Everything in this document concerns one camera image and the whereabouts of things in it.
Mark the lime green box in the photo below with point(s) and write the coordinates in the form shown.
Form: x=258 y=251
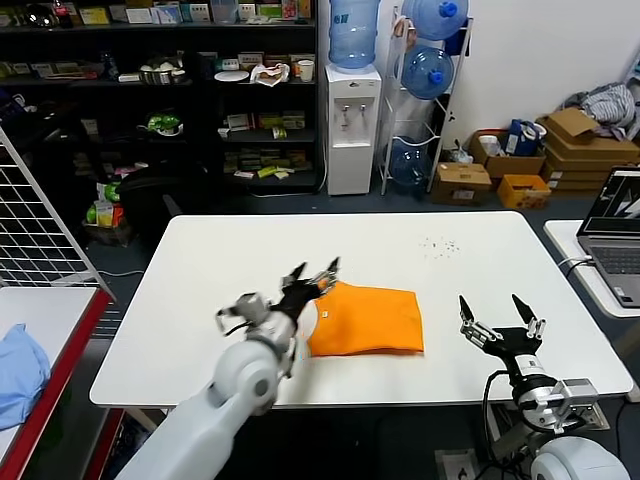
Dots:
x=267 y=173

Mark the yellow cardboard box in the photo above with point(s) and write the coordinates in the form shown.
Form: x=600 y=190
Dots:
x=521 y=197

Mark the white metal jug rack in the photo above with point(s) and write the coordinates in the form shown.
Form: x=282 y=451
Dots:
x=394 y=90

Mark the black office chair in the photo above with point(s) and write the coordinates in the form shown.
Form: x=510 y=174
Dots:
x=151 y=200

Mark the yellow orange snack packet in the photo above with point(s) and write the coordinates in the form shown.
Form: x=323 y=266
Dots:
x=111 y=216

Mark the orange t-shirt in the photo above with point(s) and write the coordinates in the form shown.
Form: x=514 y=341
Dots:
x=370 y=320

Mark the cola bottle red label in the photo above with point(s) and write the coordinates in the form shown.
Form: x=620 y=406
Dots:
x=62 y=12

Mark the white table leg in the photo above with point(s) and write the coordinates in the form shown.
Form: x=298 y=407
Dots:
x=142 y=419

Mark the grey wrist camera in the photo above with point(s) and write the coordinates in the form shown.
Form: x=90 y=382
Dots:
x=575 y=402
x=250 y=307

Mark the white plastic bag with bread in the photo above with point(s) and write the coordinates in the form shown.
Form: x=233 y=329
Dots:
x=271 y=75

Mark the green toy fruit bowl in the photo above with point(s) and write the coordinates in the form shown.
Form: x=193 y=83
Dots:
x=164 y=124

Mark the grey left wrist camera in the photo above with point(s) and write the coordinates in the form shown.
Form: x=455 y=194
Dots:
x=250 y=307

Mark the pink box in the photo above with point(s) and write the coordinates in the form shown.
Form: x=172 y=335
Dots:
x=291 y=9

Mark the green snack packet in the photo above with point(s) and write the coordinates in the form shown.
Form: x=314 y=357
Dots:
x=109 y=192

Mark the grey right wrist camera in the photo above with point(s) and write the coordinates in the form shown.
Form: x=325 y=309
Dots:
x=575 y=402

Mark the metal bowl with eggs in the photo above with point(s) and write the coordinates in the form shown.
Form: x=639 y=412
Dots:
x=161 y=75

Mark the grey laptop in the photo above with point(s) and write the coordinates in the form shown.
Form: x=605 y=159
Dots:
x=616 y=260

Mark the stacked cardboard boxes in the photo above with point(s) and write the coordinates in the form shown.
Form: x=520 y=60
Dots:
x=591 y=137

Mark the black shelving unit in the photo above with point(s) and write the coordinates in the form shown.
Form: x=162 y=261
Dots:
x=151 y=27

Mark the plastic water bottle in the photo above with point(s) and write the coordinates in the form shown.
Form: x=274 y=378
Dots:
x=109 y=67

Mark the flat cardboard box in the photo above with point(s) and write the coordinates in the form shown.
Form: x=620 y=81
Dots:
x=571 y=167
x=576 y=185

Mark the clear plastic container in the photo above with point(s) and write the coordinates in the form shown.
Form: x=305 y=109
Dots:
x=225 y=12

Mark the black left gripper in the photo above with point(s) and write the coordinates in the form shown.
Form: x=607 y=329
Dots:
x=297 y=299

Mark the white paper cup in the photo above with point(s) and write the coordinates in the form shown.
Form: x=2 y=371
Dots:
x=306 y=71

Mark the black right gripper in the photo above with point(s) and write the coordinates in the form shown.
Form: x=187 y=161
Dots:
x=520 y=350

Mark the white water dispenser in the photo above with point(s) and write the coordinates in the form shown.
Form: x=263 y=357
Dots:
x=351 y=165

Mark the grey clothes pile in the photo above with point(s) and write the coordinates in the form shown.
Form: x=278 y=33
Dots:
x=609 y=102

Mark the blue paper bag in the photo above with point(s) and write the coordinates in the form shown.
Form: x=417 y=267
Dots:
x=519 y=137

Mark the sealed brown cardboard box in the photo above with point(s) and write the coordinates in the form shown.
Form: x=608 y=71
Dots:
x=461 y=187

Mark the blue water jug with label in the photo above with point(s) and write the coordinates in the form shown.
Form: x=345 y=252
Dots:
x=354 y=40

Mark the red-edged white side table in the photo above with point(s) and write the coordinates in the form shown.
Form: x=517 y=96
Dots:
x=71 y=360

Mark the dark basket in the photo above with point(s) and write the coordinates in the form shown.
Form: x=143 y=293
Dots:
x=109 y=236

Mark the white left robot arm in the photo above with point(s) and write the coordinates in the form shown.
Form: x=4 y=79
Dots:
x=200 y=430

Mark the blue water jug blue cap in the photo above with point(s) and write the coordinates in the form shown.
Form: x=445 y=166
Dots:
x=424 y=75
x=426 y=20

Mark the shiny round glass bowl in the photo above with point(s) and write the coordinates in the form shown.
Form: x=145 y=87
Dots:
x=39 y=15

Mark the pale blue box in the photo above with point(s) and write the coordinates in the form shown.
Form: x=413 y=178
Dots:
x=167 y=14

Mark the white red medicine box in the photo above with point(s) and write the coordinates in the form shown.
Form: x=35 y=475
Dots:
x=239 y=122

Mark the yellow green box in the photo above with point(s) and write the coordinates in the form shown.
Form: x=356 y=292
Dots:
x=271 y=121

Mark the open brown cardboard box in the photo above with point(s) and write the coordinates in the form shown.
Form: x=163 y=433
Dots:
x=516 y=165

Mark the white floor plate black logo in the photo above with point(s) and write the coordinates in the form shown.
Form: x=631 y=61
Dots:
x=457 y=467

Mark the light blue cloth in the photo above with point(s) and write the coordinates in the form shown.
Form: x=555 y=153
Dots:
x=20 y=375

